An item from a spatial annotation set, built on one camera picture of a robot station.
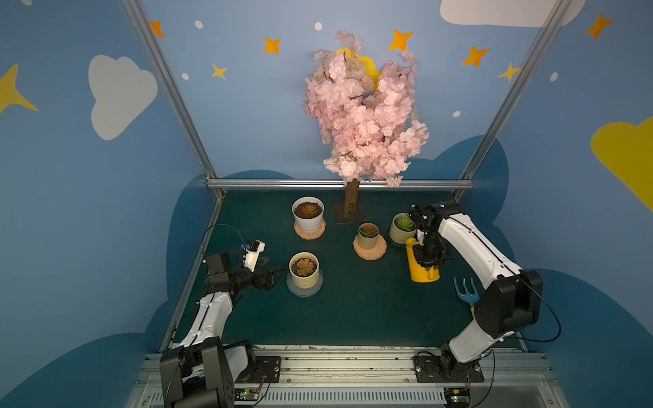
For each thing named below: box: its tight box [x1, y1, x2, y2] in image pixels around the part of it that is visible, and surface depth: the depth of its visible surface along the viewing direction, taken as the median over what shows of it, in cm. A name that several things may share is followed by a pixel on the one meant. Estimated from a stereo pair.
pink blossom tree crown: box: [303, 30, 430, 187], surface depth 69 cm
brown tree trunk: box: [343, 178, 360, 216], surface depth 107 cm
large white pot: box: [291, 195, 325, 235], surface depth 106 cm
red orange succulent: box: [297, 203, 320, 219], surface depth 104 cm
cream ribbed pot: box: [289, 251, 320, 289], surface depth 90 cm
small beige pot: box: [357, 222, 381, 250], surface depth 100 cm
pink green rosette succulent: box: [294, 258, 316, 277], surface depth 90 cm
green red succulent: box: [358, 223, 379, 238], surface depth 100 cm
